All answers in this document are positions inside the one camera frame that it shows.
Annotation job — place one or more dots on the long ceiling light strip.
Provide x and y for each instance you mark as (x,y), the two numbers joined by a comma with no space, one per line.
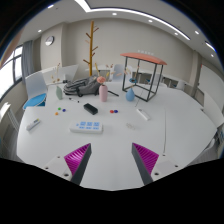
(82,4)

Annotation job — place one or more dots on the green vase with dried stems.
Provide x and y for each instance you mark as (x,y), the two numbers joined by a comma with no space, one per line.
(59,94)

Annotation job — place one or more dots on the pink vase with flowers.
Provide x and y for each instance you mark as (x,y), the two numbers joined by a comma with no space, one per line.
(103,94)

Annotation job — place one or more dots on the white chair blue cushion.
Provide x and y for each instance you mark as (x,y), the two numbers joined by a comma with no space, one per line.
(35,86)

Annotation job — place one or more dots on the black marker pen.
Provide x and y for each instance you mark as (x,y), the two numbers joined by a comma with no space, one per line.
(74,99)

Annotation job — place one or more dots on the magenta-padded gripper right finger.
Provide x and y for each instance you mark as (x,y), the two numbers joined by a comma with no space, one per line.
(146,159)

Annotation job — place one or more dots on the round wall clock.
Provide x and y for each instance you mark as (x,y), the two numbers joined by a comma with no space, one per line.
(49,40)

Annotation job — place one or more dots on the blue round magnet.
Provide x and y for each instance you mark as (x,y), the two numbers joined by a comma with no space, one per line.
(115,111)
(63,110)

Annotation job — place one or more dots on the black rectangular case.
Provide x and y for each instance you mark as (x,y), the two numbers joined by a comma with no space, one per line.
(90,108)

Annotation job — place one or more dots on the round ceiling spot lights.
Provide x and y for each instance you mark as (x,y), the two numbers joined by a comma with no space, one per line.
(114,14)

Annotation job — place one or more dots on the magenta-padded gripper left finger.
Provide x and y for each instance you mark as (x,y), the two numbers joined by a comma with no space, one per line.
(78,159)

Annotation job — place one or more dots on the wooden coat tree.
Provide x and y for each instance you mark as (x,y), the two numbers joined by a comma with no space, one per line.
(91,43)

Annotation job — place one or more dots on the grey curtain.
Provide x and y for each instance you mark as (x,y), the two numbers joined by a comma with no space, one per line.
(27,60)

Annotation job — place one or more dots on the rectangular ceiling light panel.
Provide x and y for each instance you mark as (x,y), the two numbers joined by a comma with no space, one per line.
(210,46)

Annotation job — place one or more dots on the orange round magnet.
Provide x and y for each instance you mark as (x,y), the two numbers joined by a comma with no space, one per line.
(56,113)

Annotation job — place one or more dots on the whiteboard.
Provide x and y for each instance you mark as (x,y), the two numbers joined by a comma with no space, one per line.
(213,83)

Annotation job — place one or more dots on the black frame table orange top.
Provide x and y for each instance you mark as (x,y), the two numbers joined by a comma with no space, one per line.
(143,57)

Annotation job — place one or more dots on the plain white remote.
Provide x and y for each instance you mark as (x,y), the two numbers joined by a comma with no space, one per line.
(143,114)

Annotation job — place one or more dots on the grey backpack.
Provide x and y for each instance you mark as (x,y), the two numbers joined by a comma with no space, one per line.
(83,86)

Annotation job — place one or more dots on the thin black pen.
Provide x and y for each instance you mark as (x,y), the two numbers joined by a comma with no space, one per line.
(113,93)

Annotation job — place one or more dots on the white remote with coloured buttons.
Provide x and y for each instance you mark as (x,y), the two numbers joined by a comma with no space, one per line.
(33,124)

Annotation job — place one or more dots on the small clear charger block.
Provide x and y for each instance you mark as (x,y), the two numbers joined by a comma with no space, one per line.
(130,126)

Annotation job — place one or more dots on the blue vase with dried stems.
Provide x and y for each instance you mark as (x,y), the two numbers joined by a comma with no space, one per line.
(130,96)

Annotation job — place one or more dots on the white power strip blue sockets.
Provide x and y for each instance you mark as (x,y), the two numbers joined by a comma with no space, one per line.
(86,127)

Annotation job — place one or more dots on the window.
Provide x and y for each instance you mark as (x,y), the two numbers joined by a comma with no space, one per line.
(8,76)

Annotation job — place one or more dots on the red round magnet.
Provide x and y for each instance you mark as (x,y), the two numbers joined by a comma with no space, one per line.
(111,111)

